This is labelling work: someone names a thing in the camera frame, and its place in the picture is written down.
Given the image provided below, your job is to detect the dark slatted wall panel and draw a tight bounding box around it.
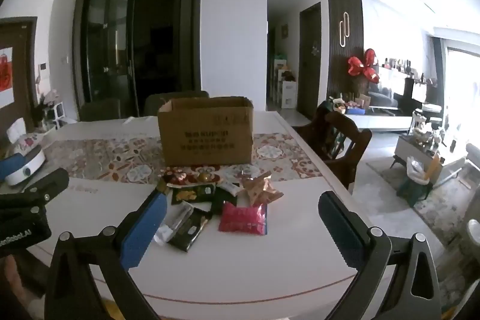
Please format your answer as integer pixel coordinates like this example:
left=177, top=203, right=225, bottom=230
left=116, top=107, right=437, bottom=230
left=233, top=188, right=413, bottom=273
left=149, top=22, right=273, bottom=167
left=327, top=0, right=364, bottom=118

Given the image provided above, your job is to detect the floral tissue box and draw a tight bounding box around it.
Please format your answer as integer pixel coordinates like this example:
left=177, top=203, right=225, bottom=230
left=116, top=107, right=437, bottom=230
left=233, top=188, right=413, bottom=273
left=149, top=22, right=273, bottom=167
left=7, top=118, right=48, bottom=156

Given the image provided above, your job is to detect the red balloon bow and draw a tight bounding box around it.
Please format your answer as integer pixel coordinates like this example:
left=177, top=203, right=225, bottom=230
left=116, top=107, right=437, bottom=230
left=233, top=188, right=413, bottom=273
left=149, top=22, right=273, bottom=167
left=347, top=48, right=380, bottom=84

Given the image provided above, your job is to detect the red door poster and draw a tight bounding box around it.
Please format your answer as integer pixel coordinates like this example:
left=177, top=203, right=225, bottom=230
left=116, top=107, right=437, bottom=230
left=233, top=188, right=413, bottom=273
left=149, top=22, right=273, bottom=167
left=0, top=47, right=14, bottom=93

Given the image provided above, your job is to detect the dark grey armchair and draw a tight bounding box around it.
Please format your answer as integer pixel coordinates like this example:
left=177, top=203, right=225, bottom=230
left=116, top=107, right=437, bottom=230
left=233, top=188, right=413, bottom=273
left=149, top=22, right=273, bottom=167
left=367, top=82, right=399, bottom=109

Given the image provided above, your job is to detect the dark glass sliding door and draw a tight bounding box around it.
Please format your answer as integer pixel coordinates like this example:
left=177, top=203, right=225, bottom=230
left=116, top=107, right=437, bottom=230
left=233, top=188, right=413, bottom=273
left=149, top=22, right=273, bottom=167
left=73, top=0, right=205, bottom=119

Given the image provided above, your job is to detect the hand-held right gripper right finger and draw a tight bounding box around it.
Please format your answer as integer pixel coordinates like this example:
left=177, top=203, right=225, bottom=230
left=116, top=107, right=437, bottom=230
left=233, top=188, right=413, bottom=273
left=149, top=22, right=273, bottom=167
left=318, top=190, right=447, bottom=320

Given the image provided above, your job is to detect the pink snack packet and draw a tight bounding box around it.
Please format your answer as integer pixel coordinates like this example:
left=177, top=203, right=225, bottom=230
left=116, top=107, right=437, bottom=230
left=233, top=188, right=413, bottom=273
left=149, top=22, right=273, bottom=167
left=218, top=202, right=269, bottom=235

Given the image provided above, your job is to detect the patterned table runner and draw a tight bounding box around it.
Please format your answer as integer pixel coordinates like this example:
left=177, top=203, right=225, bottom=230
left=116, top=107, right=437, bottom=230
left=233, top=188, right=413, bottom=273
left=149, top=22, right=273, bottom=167
left=37, top=133, right=324, bottom=186

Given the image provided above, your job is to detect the dark green snack packet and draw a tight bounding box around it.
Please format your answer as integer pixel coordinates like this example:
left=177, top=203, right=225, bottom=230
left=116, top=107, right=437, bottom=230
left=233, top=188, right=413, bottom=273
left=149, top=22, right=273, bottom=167
left=167, top=211, right=213, bottom=253
left=210, top=189, right=238, bottom=216

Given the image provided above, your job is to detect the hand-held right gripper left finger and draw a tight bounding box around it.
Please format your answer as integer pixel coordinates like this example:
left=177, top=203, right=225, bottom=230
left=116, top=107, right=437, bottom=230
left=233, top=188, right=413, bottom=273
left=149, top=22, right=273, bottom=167
left=45, top=189, right=167, bottom=320

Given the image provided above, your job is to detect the green stool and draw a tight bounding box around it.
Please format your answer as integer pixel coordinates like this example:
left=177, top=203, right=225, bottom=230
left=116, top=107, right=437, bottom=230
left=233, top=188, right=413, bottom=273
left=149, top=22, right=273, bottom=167
left=397, top=175, right=434, bottom=201

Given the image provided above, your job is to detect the light grey sofa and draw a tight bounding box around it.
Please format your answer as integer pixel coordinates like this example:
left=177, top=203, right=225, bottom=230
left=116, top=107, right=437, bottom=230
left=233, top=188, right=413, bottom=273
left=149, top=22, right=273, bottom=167
left=465, top=143, right=480, bottom=174

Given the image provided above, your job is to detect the clear plastic snack packet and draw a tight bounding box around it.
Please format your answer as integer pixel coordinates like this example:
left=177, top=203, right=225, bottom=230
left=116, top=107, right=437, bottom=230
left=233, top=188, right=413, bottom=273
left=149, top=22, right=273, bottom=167
left=154, top=202, right=196, bottom=246

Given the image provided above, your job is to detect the cardboard box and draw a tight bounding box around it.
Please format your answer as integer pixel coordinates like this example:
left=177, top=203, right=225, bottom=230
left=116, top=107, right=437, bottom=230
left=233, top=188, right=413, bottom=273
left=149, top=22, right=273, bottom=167
left=157, top=96, right=255, bottom=167

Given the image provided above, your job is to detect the white hallway shelf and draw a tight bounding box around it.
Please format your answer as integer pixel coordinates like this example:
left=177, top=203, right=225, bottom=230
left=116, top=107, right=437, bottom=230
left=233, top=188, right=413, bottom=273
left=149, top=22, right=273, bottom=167
left=275, top=59, right=297, bottom=109

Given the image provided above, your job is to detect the wooden chair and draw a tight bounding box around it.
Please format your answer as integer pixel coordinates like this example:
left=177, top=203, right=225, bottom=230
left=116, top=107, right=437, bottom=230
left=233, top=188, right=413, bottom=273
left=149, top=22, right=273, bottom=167
left=292, top=104, right=373, bottom=193

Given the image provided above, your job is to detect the dark green dining chair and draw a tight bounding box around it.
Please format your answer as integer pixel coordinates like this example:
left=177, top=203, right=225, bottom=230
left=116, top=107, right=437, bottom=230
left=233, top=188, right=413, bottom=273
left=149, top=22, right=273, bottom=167
left=144, top=91, right=210, bottom=117
left=79, top=99, right=121, bottom=122

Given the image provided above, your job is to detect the white clip-shaped wall lamp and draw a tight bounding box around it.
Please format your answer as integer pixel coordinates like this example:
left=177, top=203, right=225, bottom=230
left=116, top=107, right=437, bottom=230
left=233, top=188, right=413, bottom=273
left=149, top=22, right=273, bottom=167
left=337, top=10, right=353, bottom=48

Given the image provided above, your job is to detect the brown wooden door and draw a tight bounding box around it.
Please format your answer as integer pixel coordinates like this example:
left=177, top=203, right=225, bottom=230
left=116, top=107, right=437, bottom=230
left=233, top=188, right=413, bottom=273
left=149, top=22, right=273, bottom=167
left=0, top=17, right=39, bottom=141

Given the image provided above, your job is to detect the brown crinkled snack packet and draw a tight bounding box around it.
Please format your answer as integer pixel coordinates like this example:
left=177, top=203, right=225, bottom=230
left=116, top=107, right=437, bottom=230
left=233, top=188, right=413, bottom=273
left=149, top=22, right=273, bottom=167
left=240, top=172, right=285, bottom=209

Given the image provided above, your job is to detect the dark hallway door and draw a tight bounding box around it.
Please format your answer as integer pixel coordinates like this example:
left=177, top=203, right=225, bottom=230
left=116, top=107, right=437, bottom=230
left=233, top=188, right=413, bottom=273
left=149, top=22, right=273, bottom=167
left=299, top=2, right=323, bottom=120

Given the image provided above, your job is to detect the white low cabinet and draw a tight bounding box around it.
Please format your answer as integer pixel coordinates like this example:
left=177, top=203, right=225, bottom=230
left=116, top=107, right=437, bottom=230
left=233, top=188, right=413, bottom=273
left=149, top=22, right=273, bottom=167
left=345, top=106, right=414, bottom=133

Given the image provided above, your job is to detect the white and blue appliance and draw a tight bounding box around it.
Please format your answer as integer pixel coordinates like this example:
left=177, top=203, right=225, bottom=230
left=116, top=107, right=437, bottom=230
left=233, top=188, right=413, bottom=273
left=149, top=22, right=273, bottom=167
left=0, top=149, right=48, bottom=187

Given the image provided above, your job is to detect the cluttered coffee table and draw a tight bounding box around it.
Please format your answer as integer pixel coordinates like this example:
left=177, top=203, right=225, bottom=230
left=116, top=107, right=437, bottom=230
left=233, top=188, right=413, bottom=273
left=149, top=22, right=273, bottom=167
left=393, top=134, right=466, bottom=175

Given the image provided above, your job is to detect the pink flower bouquet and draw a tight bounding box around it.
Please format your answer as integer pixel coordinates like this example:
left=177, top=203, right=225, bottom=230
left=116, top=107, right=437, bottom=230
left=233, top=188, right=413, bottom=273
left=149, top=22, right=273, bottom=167
left=37, top=89, right=61, bottom=118

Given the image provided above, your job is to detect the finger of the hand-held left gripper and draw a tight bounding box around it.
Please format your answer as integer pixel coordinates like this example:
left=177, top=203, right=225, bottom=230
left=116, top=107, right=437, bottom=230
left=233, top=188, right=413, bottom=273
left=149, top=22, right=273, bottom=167
left=0, top=169, right=70, bottom=221

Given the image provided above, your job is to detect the patterned floor rug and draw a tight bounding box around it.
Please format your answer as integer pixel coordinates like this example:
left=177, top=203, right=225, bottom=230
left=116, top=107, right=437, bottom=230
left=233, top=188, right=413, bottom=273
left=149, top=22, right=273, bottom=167
left=367, top=155, right=477, bottom=231

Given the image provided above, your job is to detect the green cracker packet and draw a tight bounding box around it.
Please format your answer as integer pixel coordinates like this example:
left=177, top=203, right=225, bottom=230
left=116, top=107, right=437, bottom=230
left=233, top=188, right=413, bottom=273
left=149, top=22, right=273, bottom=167
left=172, top=185, right=217, bottom=207

